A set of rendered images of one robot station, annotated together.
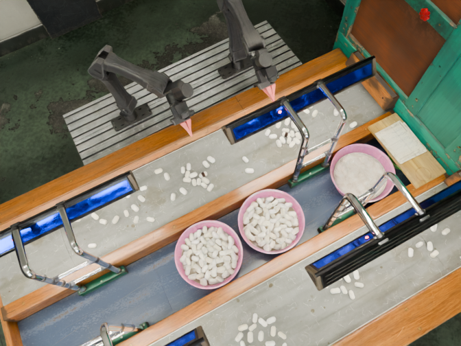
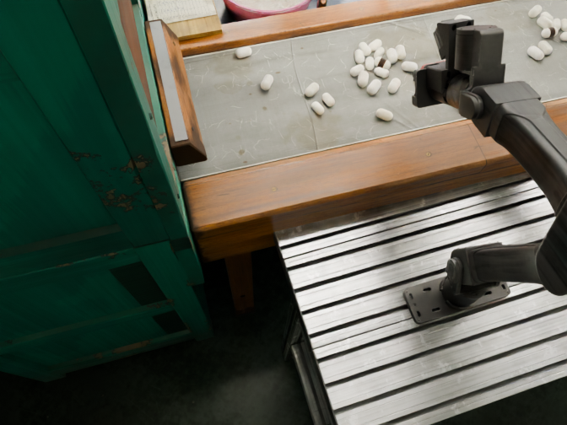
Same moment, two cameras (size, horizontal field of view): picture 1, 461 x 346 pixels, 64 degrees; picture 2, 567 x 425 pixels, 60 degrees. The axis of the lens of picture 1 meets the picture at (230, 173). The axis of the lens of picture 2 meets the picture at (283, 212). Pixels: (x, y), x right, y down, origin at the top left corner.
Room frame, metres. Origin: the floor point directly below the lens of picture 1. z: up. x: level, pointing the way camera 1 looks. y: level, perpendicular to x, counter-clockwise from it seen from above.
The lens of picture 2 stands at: (1.56, -0.45, 1.57)
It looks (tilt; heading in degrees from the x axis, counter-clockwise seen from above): 65 degrees down; 181
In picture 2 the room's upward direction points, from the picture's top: 6 degrees clockwise
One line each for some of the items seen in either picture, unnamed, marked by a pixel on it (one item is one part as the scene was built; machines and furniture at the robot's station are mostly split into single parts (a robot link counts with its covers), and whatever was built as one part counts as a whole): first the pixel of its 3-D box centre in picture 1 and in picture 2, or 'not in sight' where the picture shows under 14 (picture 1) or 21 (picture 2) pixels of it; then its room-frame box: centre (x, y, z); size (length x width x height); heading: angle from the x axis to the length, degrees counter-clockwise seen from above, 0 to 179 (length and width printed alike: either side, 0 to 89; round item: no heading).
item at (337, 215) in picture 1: (365, 223); not in sight; (0.32, -0.46, 0.90); 0.20 x 0.19 x 0.45; 111
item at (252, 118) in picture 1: (301, 96); not in sight; (0.77, -0.29, 1.08); 0.62 x 0.08 x 0.07; 111
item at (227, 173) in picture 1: (198, 174); (554, 44); (0.66, 0.14, 0.73); 1.81 x 0.30 x 0.02; 111
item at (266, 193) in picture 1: (270, 223); not in sight; (0.41, -0.14, 0.72); 0.27 x 0.27 x 0.10
